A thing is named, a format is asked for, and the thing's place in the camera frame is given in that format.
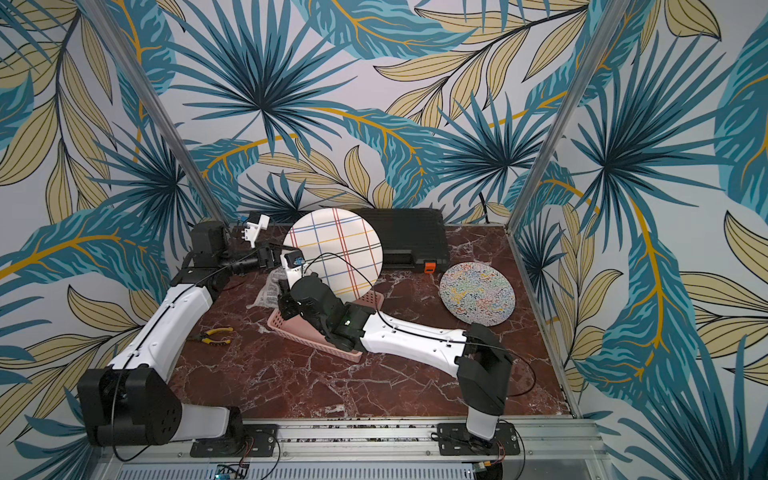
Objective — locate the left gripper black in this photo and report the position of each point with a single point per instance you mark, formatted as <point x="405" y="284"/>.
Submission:
<point x="266" y="259"/>

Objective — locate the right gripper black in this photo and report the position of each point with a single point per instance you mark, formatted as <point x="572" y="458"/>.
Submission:
<point x="288" y="301"/>

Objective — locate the white plate coloured stripes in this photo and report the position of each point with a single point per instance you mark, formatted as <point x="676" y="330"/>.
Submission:
<point x="341" y="247"/>

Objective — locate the colourful speckled plate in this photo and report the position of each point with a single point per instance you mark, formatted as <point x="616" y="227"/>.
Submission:
<point x="474" y="292"/>

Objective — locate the grey striped cloth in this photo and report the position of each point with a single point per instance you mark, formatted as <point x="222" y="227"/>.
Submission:
<point x="268" y="296"/>

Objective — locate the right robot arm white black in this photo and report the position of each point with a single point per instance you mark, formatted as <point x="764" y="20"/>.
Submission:
<point x="474" y="357"/>

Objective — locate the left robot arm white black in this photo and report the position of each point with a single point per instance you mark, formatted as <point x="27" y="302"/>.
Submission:
<point x="129" y="402"/>

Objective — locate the pink plastic basket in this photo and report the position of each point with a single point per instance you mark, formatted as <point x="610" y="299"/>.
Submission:
<point x="287" y="322"/>

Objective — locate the black tool case orange latches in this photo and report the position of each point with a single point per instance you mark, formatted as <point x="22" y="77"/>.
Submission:
<point x="411" y="239"/>

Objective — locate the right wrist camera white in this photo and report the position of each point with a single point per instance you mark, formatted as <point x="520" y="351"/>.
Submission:
<point x="293" y="263"/>

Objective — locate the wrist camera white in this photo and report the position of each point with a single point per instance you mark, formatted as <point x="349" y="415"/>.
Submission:
<point x="293" y="263"/>
<point x="253" y="226"/>

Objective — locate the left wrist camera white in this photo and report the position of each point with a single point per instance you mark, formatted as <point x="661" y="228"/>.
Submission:
<point x="253" y="226"/>

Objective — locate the left aluminium frame post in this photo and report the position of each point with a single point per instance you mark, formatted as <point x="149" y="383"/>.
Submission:
<point x="106" y="26"/>

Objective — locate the aluminium frame post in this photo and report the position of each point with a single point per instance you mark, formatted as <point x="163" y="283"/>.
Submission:
<point x="106" y="26"/>
<point x="582" y="76"/>

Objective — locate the yellow handled pliers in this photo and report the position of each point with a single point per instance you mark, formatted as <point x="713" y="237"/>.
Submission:
<point x="216" y="336"/>

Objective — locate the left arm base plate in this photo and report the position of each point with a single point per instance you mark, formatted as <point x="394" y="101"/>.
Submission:
<point x="252" y="441"/>

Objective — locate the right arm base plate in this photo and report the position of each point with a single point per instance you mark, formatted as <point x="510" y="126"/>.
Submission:
<point x="455" y="440"/>

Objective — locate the aluminium front rail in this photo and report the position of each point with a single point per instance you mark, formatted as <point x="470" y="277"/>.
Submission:
<point x="386" y="448"/>

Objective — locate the right aluminium frame post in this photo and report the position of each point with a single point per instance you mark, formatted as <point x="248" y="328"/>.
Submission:
<point x="582" y="76"/>

